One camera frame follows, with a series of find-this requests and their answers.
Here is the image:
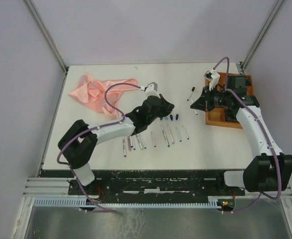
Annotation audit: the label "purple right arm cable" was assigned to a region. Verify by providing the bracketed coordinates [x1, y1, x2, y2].
[214, 57, 285, 215]

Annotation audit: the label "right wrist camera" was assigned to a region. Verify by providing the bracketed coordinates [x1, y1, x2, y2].
[204, 68, 220, 91]

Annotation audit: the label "aluminium frame post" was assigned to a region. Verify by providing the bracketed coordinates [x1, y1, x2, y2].
[23, 0, 69, 73]
[236, 0, 287, 74]

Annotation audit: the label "lime green capped marker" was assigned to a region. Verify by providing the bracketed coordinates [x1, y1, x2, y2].
[136, 135, 144, 150]

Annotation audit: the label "aluminium frame post left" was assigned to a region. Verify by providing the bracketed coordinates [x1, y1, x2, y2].
[23, 0, 69, 73]

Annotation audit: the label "pink satin cloth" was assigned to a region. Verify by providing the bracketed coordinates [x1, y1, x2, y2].
[69, 73, 138, 119]

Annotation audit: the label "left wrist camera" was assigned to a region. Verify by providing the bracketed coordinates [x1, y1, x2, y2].
[140, 82, 160, 98]

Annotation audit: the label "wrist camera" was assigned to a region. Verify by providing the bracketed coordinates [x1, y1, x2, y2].
[204, 68, 220, 91]
[140, 82, 160, 98]

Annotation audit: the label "aluminium frame post right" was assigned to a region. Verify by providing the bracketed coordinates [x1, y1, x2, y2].
[236, 0, 287, 74]

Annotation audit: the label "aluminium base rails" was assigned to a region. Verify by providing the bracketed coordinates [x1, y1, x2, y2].
[23, 177, 77, 197]

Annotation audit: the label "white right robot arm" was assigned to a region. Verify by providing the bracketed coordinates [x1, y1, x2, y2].
[190, 72, 292, 195]

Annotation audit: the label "light blue cable duct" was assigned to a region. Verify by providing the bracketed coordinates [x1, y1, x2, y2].
[33, 197, 233, 209]

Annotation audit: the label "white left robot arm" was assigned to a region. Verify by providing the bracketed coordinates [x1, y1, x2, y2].
[58, 95, 175, 194]

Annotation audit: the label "pink translucent highlighter pen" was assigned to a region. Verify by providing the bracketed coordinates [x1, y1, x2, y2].
[127, 136, 132, 151]

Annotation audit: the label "blue capped marker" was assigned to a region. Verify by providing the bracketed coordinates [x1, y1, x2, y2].
[131, 136, 136, 150]
[139, 135, 147, 149]

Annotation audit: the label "orange wooden divider tray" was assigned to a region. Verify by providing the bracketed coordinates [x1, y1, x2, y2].
[205, 72, 255, 129]

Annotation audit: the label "lavender capped marker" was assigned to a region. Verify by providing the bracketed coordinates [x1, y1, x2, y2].
[167, 125, 175, 144]

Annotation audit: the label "magenta capped whiteboard marker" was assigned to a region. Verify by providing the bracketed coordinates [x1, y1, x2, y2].
[122, 136, 127, 158]

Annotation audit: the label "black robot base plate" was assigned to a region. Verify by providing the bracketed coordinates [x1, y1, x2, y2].
[40, 169, 246, 200]

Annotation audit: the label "dark floral rolled tie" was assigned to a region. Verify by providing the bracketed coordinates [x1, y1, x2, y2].
[224, 108, 238, 122]

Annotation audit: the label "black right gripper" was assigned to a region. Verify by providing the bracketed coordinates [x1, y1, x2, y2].
[191, 84, 232, 112]

